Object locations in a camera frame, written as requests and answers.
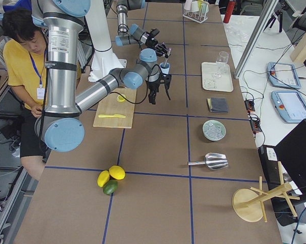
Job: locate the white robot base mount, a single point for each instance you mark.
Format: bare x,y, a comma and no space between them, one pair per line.
104,58

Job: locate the yellow plastic knife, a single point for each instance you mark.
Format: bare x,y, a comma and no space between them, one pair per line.
111,116

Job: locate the red bottle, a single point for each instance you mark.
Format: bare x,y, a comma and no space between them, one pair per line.
229,11

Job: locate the light blue paper cup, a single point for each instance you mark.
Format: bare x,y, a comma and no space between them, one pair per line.
165,68

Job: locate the lower teach pendant tablet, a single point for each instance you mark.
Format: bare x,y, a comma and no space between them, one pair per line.
290,105

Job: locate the aluminium frame post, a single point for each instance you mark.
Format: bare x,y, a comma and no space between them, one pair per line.
261,23

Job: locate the upper teach pendant tablet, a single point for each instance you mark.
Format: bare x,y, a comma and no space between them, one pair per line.
283,75

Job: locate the green lime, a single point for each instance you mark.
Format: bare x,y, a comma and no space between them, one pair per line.
110,187

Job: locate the black monitor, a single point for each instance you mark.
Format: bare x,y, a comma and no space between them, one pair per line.
291,151

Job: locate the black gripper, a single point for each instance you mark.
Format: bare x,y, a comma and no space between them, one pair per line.
158,47
154,85

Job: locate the grey folded cloth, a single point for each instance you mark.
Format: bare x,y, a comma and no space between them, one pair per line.
217,105

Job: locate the steel ice scoop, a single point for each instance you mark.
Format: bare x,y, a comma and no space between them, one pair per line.
213,161

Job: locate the steel muddler black tip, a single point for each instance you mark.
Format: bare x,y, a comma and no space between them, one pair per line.
167,55

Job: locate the teach pendant tablet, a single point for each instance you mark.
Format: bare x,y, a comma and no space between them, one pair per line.
290,105
283,75

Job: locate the cream bear serving tray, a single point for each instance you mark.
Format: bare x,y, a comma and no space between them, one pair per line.
215,80

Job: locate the round wooden stand base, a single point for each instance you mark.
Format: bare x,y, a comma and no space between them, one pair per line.
248,204

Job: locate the clear wine glass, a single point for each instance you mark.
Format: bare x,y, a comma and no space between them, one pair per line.
221,61

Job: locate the white wire cup rack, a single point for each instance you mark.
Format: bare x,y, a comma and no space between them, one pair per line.
196,10

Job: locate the person in yellow shirt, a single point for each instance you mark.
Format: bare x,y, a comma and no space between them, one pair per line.
25,55

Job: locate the whole yellow lemons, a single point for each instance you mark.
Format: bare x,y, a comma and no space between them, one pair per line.
115,172

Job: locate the green bowl of ice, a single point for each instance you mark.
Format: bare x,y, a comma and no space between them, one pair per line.
214,130

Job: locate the wooden cutting board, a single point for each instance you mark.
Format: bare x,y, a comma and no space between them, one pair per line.
113,104

